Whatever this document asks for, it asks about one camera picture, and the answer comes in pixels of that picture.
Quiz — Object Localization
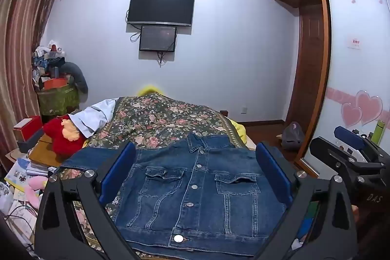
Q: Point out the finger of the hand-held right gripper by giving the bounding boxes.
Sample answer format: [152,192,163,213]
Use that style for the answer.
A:
[334,125,371,154]
[309,136,385,179]

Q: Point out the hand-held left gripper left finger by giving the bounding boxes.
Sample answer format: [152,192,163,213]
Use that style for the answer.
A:
[34,142,144,260]

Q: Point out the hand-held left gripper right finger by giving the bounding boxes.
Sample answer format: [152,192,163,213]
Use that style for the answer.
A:
[255,141,358,260]

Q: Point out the blue denim jacket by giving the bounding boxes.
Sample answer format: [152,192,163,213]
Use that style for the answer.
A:
[59,131,289,257]

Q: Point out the green bottle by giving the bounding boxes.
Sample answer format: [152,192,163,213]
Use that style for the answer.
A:
[372,119,386,146]

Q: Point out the grey bag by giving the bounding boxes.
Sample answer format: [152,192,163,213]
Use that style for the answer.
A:
[282,121,305,153]

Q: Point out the yellow bed sheet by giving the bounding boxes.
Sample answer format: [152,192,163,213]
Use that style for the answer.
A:
[228,118,248,146]

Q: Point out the white cloth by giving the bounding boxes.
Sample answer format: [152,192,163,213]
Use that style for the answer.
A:
[68,98,119,139]

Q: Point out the red plush toy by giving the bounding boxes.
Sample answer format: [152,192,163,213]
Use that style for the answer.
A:
[43,115,89,156]

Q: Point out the dark floral blanket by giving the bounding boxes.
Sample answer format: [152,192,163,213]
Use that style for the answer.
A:
[50,95,257,252]

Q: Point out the brown wooden door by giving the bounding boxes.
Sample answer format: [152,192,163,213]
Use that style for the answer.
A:
[286,4,325,128]

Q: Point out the pink plush toy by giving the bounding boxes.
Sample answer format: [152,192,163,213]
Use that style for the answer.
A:
[26,175,50,209]

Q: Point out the yellow pillow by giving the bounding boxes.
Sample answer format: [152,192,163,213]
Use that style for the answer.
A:
[136,84,165,97]

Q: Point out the stack of books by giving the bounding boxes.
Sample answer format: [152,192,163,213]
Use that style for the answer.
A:
[4,156,50,189]

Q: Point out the red box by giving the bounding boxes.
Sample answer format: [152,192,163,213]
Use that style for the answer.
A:
[13,115,44,142]

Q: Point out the grey pillow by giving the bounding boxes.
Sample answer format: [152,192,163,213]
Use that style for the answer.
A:
[62,62,89,95]

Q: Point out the orange box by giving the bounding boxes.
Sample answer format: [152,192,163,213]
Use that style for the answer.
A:
[43,78,68,92]

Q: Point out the pile of clutter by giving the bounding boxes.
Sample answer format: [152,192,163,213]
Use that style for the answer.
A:
[32,39,71,90]

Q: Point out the striped brown curtain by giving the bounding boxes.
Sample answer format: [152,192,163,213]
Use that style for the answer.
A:
[0,0,69,176]

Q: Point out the black monitor cable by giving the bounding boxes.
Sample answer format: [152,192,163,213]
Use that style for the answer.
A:
[156,51,169,67]

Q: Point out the small black wall monitor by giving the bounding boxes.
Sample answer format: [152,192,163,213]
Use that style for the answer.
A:
[139,25,178,53]

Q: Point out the black wall television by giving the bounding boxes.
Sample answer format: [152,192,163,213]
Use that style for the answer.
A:
[127,0,195,27]

